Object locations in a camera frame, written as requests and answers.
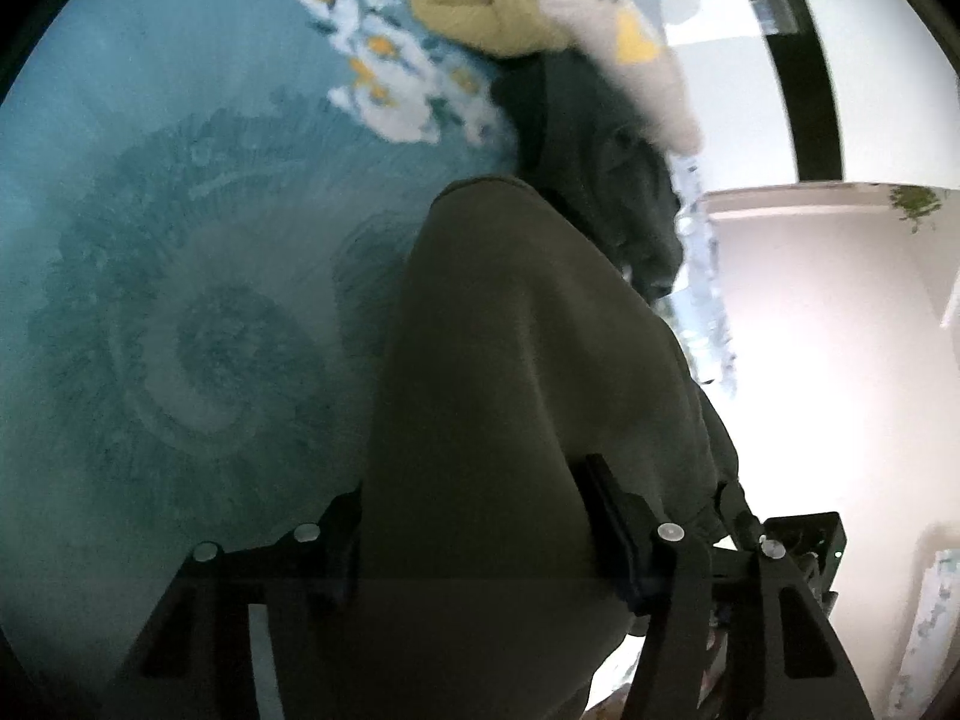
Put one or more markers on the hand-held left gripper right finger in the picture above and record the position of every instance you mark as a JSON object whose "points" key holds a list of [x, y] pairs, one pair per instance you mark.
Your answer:
{"points": [[622, 532]]}

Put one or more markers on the green hanging plant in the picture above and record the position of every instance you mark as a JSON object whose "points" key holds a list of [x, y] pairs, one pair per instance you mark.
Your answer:
{"points": [[916, 204]]}

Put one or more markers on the white wardrobe with black stripe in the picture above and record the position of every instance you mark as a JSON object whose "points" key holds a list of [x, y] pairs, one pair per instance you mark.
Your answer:
{"points": [[750, 52]]}

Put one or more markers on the beige sweater with yellow mark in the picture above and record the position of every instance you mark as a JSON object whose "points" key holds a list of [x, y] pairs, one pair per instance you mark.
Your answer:
{"points": [[622, 52]]}

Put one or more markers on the dark grey-green pants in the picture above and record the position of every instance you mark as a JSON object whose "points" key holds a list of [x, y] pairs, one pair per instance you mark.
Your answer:
{"points": [[510, 390]]}

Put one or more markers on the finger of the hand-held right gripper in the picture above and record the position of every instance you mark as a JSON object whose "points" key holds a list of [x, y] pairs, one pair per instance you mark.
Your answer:
{"points": [[736, 510]]}

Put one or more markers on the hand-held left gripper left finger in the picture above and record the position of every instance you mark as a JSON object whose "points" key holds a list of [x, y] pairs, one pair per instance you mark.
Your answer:
{"points": [[341, 540]]}

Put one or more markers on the light blue floral quilt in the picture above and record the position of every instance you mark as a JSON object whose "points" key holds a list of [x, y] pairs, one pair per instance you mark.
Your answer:
{"points": [[705, 277]]}

